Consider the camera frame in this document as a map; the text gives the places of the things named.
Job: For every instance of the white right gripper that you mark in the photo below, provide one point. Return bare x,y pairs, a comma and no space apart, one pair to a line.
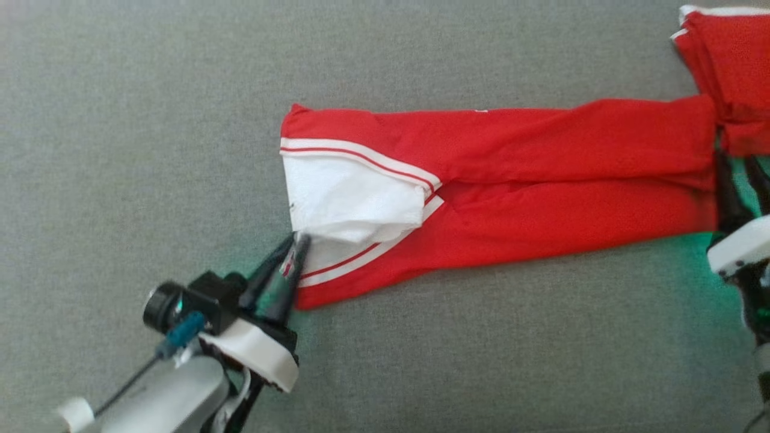
746,246

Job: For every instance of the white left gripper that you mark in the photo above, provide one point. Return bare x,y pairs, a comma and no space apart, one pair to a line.
264,355

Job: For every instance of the red cloth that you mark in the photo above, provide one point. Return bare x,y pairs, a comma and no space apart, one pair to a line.
740,66

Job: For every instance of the red white-striped shorts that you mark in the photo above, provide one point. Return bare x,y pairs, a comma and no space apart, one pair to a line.
541,156

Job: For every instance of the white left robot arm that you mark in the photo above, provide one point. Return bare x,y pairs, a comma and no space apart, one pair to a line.
162,397

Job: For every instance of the large grey fabric sofa seat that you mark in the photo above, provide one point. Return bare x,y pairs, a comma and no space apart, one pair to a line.
180,120

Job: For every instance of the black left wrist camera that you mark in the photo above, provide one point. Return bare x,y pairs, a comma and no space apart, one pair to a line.
204,297

